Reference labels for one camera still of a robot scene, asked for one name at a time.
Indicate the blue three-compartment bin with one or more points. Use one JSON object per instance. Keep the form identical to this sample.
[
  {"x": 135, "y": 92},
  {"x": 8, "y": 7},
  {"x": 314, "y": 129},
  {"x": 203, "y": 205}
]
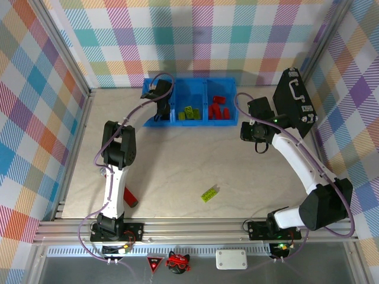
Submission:
[{"x": 189, "y": 94}]

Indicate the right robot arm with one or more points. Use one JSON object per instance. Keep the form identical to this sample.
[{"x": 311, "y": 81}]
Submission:
[{"x": 296, "y": 159}]

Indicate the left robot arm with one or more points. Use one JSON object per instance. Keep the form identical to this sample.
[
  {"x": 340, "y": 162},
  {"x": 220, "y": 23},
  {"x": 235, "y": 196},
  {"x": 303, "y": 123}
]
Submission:
[{"x": 115, "y": 192}]

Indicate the small silver round object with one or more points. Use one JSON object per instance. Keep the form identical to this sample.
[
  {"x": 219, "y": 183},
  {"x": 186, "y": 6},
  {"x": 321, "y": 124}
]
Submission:
[{"x": 103, "y": 171}]

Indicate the long red block black end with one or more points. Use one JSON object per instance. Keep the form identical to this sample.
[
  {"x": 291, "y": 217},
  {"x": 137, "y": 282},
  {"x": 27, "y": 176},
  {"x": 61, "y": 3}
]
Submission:
[{"x": 131, "y": 199}]

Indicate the small electronics connector board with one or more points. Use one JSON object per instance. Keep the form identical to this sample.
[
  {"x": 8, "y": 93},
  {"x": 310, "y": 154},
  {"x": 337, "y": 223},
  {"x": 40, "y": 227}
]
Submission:
[
  {"x": 281, "y": 248},
  {"x": 122, "y": 251}
]

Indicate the white rectangular box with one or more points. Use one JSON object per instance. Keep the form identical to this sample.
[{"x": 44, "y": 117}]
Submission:
[{"x": 231, "y": 259}]

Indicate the white slotted metal strip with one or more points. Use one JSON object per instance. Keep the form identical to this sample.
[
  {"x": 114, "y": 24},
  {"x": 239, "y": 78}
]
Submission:
[{"x": 201, "y": 251}]

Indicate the black cat figure red glasses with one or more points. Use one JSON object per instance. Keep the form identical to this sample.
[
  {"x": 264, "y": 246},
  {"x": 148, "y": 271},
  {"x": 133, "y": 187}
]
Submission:
[{"x": 177, "y": 263}]

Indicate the red triangle sticker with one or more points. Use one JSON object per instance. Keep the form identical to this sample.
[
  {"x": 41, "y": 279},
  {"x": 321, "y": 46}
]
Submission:
[{"x": 154, "y": 262}]

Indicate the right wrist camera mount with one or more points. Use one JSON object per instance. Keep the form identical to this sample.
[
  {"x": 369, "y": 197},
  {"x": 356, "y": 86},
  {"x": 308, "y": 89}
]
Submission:
[{"x": 252, "y": 121}]

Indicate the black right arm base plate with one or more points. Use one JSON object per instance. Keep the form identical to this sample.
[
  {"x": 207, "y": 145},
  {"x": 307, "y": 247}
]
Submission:
[{"x": 257, "y": 230}]

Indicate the aluminium frame rail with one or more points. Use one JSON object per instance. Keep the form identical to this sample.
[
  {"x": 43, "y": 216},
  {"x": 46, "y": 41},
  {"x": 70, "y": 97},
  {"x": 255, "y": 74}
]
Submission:
[{"x": 192, "y": 230}]

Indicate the aluminium frame upright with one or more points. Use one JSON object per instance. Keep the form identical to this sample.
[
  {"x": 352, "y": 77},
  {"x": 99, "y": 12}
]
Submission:
[
  {"x": 325, "y": 35},
  {"x": 59, "y": 50}
]

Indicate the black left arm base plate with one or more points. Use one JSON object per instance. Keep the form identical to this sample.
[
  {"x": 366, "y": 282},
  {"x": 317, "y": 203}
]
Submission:
[{"x": 133, "y": 230}]

